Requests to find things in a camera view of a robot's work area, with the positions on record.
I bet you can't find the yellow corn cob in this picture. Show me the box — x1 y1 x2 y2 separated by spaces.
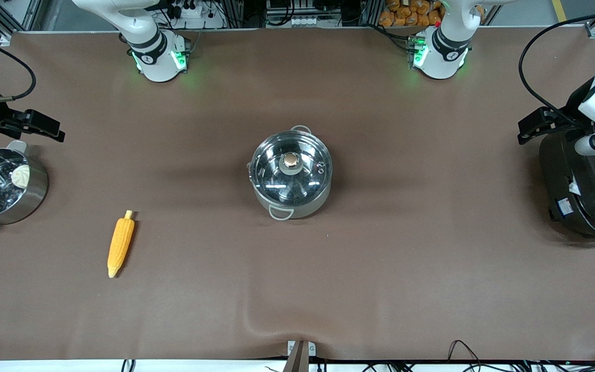
107 210 136 278

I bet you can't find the glass pot lid with knob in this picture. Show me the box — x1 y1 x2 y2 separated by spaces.
251 131 333 203

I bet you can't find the steel steamer pot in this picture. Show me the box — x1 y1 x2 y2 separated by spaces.
0 141 49 233

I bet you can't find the stainless steel cooking pot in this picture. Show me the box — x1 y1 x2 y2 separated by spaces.
247 125 334 221

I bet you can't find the white steamed bun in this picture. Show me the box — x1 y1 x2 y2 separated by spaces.
10 164 30 188

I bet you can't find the black rice cooker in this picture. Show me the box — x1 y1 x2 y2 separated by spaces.
539 124 595 244

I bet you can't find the bag of orange items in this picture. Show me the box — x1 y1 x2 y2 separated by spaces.
379 0 445 28

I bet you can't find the white power strip with plugs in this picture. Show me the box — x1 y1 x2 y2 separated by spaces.
166 0 206 20

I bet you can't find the brown table mat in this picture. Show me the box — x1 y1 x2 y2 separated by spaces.
0 26 595 361

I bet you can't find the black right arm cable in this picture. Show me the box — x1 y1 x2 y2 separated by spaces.
0 32 38 103

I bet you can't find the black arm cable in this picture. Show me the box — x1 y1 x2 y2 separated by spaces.
518 8 595 131
0 32 38 103

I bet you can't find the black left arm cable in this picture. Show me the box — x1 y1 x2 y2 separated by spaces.
518 8 595 131

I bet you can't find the looped black floor cable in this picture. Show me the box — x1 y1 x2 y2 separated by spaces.
446 339 486 363

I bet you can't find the bundle of black floor cables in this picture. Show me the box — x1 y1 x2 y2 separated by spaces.
362 358 595 372

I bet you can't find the metal mat clamp bracket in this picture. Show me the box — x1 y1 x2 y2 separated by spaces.
283 339 317 372

